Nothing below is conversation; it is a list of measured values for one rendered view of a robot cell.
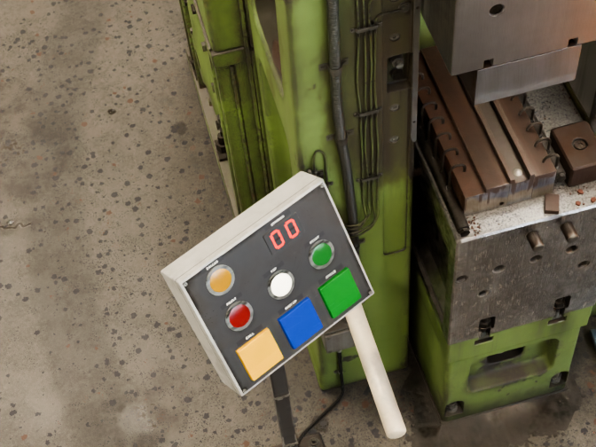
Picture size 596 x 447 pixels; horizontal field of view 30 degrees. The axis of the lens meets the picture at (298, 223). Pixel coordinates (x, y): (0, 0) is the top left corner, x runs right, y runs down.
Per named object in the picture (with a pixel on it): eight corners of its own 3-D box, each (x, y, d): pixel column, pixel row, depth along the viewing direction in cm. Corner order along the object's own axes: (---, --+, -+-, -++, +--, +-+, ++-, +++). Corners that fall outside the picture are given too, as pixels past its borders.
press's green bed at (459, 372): (568, 390, 310) (593, 304, 272) (441, 427, 307) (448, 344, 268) (496, 234, 342) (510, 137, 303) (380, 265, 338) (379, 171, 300)
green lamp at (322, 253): (335, 263, 212) (334, 251, 209) (312, 270, 212) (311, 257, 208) (331, 251, 214) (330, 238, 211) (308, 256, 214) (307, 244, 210)
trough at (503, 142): (534, 178, 231) (535, 174, 230) (510, 184, 230) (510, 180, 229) (464, 39, 255) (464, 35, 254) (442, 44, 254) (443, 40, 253)
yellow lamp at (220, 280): (236, 290, 202) (233, 277, 198) (211, 296, 201) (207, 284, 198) (231, 276, 204) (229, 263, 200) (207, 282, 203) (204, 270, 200)
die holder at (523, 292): (595, 305, 272) (627, 197, 235) (448, 346, 268) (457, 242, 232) (511, 137, 304) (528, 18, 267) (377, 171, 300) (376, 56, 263)
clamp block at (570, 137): (605, 178, 238) (610, 160, 233) (568, 188, 238) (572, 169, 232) (582, 137, 245) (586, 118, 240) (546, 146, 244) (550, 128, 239)
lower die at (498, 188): (552, 192, 237) (557, 168, 230) (463, 215, 235) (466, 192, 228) (482, 56, 261) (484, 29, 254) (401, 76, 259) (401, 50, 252)
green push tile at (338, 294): (362, 297, 218) (348, 267, 215) (333, 319, 215) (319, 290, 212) (357, 294, 220) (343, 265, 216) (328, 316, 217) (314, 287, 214)
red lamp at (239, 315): (254, 325, 206) (252, 313, 202) (230, 332, 205) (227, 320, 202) (250, 311, 208) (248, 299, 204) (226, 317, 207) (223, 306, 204)
